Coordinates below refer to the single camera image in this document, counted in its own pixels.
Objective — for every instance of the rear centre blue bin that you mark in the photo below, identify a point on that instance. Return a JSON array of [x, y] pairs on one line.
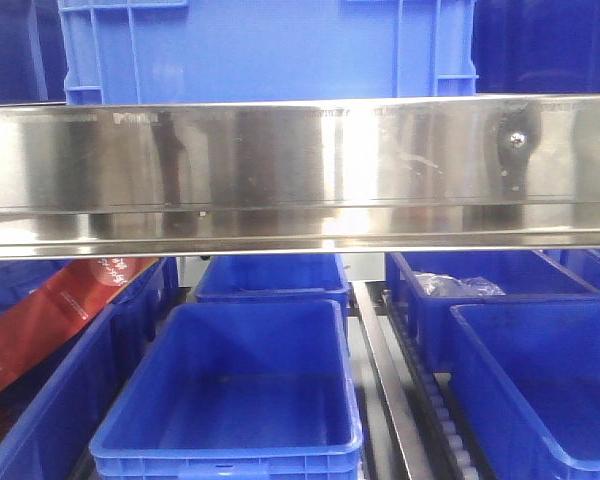
[[271, 276]]

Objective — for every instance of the left blue bin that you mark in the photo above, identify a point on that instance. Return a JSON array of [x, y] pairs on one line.
[[48, 417]]

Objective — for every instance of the dark blue crate upper right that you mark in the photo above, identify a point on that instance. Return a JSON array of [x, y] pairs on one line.
[[546, 47]]

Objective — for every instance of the front centre blue bin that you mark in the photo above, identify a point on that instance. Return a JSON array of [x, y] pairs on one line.
[[238, 391]]

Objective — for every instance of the large light blue crate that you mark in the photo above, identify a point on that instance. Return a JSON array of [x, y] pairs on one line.
[[157, 52]]

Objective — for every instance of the steel roller track rail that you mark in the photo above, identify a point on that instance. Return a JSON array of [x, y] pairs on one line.
[[411, 429]]

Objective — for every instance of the dark blue crate upper left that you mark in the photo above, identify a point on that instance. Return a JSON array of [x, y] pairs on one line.
[[32, 56]]

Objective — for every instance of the clear plastic bag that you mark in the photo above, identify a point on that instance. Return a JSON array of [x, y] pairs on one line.
[[442, 285]]

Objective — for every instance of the front right blue bin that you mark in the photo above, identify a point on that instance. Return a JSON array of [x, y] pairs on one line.
[[528, 381]]

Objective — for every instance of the dark blue crate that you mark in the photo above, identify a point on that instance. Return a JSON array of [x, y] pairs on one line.
[[546, 47], [32, 56]]

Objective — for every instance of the blue bin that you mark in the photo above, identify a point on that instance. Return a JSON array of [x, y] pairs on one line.
[[48, 417], [528, 277], [528, 381], [583, 262], [238, 391], [271, 276]]

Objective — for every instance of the rear right blue bin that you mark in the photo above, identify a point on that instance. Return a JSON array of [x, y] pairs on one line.
[[528, 277]]

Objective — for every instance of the far right blue bin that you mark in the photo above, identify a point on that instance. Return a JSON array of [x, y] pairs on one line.
[[583, 262]]

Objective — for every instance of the red foil bag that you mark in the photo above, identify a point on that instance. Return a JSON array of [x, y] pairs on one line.
[[34, 328]]

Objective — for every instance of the stainless steel shelf beam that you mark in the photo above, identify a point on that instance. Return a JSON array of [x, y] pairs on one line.
[[432, 173]]

